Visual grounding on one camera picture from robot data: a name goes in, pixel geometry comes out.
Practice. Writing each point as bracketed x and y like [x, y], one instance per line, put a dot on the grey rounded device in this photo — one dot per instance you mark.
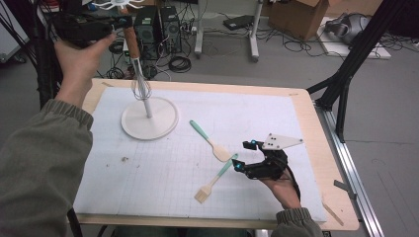
[349, 28]

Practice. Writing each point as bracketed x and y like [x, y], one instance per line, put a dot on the white cabinet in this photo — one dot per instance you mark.
[10, 42]

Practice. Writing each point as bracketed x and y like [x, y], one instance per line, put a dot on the white floor board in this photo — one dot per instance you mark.
[362, 52]

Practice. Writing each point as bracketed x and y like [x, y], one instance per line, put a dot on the white utensil stand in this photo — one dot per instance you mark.
[150, 126]

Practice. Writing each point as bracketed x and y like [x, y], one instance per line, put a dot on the brown cardboard box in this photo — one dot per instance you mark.
[296, 19]

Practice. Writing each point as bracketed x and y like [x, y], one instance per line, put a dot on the person's right hand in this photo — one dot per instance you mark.
[285, 194]

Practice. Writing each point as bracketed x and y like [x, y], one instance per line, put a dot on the black computer tower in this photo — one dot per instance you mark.
[170, 29]
[148, 36]

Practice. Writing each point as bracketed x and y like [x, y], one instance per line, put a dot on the person's left hand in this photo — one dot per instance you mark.
[77, 69]

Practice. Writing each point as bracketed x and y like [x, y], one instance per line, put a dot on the black metal frame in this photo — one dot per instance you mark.
[49, 82]
[359, 49]

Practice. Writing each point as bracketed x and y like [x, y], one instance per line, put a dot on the grey metal bracket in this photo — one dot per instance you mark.
[344, 187]

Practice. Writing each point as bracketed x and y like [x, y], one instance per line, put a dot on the white grid mat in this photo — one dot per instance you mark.
[164, 184]

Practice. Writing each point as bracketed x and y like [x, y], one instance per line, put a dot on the aluminium rail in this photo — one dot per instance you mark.
[349, 164]

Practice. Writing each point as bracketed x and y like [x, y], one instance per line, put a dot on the thin wooden stick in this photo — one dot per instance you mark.
[332, 214]

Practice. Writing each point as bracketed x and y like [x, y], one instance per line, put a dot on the white metal stand frame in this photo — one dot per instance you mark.
[198, 33]

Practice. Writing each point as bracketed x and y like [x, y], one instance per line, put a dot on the flat black box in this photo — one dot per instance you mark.
[237, 22]

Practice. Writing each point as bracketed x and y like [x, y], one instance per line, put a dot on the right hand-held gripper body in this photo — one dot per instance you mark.
[267, 169]

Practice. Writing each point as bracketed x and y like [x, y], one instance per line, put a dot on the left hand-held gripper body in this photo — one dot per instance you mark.
[82, 29]

